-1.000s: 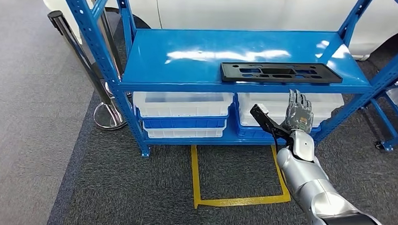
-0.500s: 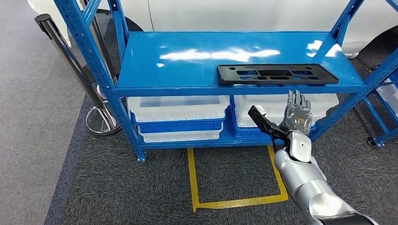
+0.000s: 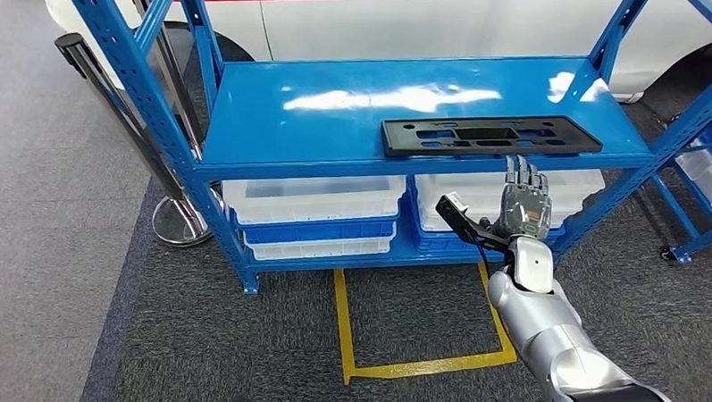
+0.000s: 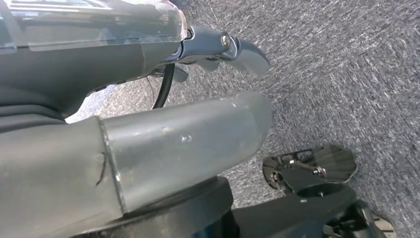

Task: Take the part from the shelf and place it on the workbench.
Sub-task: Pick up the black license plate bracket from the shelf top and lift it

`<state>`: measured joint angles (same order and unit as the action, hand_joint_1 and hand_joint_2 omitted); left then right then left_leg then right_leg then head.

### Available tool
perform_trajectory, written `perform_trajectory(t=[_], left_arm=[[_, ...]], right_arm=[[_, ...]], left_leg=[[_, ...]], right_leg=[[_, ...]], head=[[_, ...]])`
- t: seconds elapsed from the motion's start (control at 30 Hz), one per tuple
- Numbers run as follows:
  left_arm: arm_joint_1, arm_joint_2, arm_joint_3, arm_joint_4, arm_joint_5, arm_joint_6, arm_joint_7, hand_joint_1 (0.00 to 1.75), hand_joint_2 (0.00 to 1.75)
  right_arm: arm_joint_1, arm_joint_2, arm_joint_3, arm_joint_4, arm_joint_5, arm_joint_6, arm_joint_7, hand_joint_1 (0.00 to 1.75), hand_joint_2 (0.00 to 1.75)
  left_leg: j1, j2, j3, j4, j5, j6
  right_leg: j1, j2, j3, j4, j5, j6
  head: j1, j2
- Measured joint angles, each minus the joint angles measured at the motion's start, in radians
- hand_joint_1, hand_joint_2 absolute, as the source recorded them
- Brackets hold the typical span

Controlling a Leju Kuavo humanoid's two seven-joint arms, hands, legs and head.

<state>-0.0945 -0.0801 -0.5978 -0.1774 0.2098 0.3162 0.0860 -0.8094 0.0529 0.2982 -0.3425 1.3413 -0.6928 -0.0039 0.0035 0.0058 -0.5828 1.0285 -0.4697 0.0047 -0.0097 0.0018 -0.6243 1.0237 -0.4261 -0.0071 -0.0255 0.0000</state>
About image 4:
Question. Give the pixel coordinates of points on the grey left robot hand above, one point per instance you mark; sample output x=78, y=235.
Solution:
x=82, y=65

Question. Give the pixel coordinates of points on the black robot leg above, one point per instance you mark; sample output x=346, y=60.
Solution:
x=295, y=213

